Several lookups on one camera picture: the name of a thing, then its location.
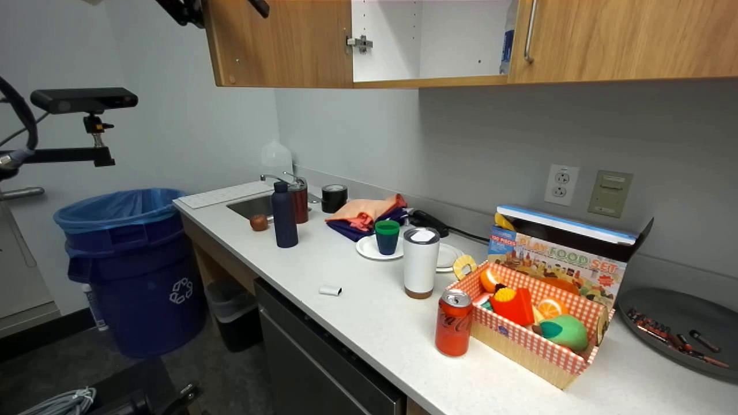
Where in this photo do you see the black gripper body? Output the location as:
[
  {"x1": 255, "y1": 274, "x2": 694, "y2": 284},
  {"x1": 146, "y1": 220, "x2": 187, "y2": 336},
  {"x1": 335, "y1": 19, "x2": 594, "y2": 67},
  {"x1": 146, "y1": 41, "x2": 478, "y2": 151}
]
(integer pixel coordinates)
[{"x1": 155, "y1": 0, "x2": 208, "y2": 30}]

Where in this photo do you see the metal cabinet hinge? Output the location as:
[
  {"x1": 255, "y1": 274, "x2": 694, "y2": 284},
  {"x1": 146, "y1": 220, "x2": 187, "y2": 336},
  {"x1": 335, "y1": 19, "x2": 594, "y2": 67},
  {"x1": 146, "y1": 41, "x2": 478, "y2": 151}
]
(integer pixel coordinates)
[{"x1": 344, "y1": 33, "x2": 379, "y2": 57}]

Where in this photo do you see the wooden base cabinet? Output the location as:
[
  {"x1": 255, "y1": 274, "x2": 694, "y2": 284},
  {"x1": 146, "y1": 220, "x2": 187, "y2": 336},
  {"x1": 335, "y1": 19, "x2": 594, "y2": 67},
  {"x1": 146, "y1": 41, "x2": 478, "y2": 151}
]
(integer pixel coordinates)
[{"x1": 178, "y1": 214, "x2": 260, "y2": 312}]

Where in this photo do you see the white low cabinet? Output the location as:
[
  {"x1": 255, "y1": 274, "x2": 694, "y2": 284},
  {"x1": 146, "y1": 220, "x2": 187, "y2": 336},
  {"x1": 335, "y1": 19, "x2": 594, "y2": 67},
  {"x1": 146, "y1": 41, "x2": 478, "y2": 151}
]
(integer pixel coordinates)
[{"x1": 0, "y1": 183, "x2": 62, "y2": 342}]

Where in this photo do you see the translucent plastic jug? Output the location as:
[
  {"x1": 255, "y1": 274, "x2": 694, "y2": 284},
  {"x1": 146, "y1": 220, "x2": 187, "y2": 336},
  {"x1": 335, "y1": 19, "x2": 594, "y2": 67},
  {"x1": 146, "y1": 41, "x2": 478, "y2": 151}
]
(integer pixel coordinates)
[{"x1": 258, "y1": 138, "x2": 300, "y2": 185}]

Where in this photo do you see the steel faucet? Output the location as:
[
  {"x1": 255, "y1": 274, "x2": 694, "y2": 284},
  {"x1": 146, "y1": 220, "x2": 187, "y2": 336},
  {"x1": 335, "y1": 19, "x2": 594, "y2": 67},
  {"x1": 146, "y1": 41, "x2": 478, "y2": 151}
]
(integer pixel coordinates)
[{"x1": 258, "y1": 171, "x2": 300, "y2": 194}]

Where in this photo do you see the steel sink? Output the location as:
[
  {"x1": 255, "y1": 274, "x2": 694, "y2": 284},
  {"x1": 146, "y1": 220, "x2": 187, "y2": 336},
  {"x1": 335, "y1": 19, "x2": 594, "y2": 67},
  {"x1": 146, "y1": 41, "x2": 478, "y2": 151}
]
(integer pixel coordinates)
[{"x1": 223, "y1": 192, "x2": 280, "y2": 224}]

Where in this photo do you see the dark red tumbler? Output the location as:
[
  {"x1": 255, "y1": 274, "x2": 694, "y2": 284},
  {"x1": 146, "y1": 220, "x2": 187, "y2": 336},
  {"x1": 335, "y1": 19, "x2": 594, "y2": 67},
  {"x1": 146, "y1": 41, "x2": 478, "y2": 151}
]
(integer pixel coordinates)
[{"x1": 288, "y1": 176, "x2": 311, "y2": 226}]

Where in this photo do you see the black cup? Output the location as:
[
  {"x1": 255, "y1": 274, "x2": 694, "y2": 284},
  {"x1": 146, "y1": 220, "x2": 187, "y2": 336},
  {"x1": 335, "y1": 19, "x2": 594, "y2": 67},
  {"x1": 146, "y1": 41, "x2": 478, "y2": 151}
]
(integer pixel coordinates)
[{"x1": 318, "y1": 183, "x2": 351, "y2": 216}]

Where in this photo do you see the blue bin liner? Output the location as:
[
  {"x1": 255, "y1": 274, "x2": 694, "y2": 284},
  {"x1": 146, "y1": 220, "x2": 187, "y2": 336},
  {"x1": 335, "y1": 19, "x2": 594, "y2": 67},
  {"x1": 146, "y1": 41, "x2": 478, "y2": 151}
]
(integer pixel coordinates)
[{"x1": 51, "y1": 188, "x2": 187, "y2": 239}]

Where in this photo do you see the navy water bottle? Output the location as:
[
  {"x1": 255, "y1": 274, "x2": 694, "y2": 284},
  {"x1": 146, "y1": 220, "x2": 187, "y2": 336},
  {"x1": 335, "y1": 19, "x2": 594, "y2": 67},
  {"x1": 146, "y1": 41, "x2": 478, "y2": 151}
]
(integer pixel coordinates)
[{"x1": 270, "y1": 177, "x2": 303, "y2": 251}]

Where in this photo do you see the orange towel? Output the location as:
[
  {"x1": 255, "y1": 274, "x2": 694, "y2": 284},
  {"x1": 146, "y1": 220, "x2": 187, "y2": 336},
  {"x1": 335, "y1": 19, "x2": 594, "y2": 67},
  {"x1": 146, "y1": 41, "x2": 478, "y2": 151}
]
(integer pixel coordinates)
[{"x1": 326, "y1": 194, "x2": 408, "y2": 236}]

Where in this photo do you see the red cloth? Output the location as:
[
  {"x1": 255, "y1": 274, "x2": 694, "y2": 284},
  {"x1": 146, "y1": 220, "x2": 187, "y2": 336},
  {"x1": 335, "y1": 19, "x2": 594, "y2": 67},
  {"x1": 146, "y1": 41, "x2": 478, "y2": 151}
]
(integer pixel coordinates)
[{"x1": 348, "y1": 194, "x2": 411, "y2": 234}]

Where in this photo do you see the navy blue cloth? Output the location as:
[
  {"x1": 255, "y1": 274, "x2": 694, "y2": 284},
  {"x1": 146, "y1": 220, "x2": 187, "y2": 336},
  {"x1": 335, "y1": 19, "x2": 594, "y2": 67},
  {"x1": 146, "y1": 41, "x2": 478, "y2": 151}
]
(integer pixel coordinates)
[{"x1": 326, "y1": 209, "x2": 413, "y2": 245}]

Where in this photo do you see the green and blue cup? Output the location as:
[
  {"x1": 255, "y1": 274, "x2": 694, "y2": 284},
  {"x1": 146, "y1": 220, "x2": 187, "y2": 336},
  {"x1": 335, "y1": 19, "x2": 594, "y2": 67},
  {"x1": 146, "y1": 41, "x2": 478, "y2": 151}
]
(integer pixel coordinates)
[{"x1": 372, "y1": 216, "x2": 404, "y2": 259}]

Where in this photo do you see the white paper plate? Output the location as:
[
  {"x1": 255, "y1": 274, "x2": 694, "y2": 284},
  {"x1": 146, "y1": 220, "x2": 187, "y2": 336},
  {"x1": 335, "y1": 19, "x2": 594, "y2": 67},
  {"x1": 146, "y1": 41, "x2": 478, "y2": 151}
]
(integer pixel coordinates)
[{"x1": 352, "y1": 234, "x2": 408, "y2": 266}]

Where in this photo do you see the black handheld device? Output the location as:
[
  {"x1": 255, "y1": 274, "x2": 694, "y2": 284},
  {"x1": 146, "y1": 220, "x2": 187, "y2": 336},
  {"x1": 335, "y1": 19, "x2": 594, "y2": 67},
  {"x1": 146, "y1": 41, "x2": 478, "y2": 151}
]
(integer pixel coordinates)
[{"x1": 405, "y1": 208, "x2": 454, "y2": 238}]

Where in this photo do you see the blue recycling bin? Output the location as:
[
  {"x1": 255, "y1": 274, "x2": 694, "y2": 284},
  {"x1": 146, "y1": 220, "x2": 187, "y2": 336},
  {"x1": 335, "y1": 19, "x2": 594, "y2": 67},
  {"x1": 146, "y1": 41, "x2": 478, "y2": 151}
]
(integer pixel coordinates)
[{"x1": 51, "y1": 188, "x2": 210, "y2": 362}]

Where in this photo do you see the white tumbler brown base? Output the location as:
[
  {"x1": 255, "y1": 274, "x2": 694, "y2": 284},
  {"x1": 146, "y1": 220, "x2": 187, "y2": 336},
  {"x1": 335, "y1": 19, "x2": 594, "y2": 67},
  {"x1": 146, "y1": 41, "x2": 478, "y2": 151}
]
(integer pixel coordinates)
[{"x1": 398, "y1": 224, "x2": 442, "y2": 303}]

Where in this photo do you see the small black waste bin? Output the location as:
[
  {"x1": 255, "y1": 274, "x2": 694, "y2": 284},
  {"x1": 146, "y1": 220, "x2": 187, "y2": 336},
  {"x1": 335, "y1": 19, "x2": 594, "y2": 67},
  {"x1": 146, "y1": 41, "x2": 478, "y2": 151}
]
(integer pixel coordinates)
[{"x1": 202, "y1": 276, "x2": 265, "y2": 356}]

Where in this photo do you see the yellow toy slice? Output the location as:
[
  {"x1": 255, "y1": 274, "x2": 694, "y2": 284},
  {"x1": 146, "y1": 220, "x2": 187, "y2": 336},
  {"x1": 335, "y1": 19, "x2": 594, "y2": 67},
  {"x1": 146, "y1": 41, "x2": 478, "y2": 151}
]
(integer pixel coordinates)
[{"x1": 449, "y1": 251, "x2": 481, "y2": 284}]

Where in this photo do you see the stainless dishwasher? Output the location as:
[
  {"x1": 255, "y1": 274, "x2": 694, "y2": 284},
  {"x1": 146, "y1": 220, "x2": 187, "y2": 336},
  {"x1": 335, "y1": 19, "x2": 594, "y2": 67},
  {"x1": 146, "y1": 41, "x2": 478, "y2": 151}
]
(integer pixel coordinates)
[{"x1": 251, "y1": 279, "x2": 408, "y2": 415}]

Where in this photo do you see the orange yellow toy fruit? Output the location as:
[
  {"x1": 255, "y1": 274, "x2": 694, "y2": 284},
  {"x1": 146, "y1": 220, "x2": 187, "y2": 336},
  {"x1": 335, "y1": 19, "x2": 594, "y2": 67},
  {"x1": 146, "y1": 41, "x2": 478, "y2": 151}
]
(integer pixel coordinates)
[{"x1": 475, "y1": 268, "x2": 510, "y2": 296}]

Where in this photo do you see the red soda can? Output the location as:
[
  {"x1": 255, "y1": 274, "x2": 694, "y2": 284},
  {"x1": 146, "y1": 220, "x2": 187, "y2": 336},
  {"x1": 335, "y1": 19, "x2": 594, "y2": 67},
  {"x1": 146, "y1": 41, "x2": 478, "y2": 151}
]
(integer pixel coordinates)
[{"x1": 434, "y1": 287, "x2": 478, "y2": 360}]

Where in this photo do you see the red toy fries box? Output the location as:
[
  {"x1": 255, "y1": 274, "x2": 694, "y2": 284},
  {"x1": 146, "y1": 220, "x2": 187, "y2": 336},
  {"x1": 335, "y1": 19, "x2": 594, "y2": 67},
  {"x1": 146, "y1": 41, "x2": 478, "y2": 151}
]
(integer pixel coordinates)
[{"x1": 488, "y1": 284, "x2": 537, "y2": 331}]

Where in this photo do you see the blue play food box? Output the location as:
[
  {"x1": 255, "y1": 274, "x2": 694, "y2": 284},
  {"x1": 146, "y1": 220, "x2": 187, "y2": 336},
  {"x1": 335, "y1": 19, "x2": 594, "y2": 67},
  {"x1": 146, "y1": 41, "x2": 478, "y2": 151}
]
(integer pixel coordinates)
[{"x1": 487, "y1": 201, "x2": 657, "y2": 312}]

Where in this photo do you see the grey plastic bag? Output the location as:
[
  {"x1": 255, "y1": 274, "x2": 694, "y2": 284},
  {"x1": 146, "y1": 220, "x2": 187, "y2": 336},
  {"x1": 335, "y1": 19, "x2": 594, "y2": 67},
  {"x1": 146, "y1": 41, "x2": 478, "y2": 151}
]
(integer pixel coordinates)
[{"x1": 17, "y1": 386, "x2": 99, "y2": 415}]

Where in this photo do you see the orange toy slice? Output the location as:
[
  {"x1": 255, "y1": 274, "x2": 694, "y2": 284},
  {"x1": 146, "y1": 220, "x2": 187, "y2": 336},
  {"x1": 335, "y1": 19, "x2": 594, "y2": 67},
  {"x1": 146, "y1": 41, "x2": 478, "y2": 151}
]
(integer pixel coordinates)
[{"x1": 532, "y1": 296, "x2": 569, "y2": 322}]

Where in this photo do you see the checkered cardboard basket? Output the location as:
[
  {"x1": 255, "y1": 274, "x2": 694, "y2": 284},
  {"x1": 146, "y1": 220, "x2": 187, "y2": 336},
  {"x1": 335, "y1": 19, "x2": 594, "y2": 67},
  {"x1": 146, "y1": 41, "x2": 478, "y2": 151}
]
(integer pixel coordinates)
[{"x1": 447, "y1": 259, "x2": 614, "y2": 392}]

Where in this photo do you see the green toy ball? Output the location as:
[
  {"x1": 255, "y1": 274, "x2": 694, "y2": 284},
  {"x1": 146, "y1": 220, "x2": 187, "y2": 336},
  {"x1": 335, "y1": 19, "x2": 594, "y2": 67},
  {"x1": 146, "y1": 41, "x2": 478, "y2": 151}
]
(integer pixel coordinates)
[{"x1": 532, "y1": 314, "x2": 593, "y2": 358}]

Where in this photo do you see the dark round tray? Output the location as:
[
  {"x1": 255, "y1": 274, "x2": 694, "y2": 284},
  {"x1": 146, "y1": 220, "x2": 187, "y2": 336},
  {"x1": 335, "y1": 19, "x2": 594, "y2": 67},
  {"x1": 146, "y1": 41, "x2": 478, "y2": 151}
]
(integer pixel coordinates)
[{"x1": 614, "y1": 284, "x2": 738, "y2": 387}]

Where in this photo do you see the black stereo camera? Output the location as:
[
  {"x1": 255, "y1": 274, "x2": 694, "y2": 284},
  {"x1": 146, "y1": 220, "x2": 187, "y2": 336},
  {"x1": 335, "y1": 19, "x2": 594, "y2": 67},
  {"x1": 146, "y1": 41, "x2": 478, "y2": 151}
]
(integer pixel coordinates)
[{"x1": 27, "y1": 86, "x2": 141, "y2": 115}]

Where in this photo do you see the wooden wall cabinet body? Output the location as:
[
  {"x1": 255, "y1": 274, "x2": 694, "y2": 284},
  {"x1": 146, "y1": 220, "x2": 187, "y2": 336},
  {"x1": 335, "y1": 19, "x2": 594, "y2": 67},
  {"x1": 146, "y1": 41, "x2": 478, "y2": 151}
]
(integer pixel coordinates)
[{"x1": 348, "y1": 0, "x2": 518, "y2": 90}]

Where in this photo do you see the white wall outlet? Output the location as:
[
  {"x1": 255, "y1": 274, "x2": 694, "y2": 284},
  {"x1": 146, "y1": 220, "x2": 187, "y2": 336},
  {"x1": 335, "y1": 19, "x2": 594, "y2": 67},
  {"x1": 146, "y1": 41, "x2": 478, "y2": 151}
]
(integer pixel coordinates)
[{"x1": 541, "y1": 161, "x2": 584, "y2": 208}]

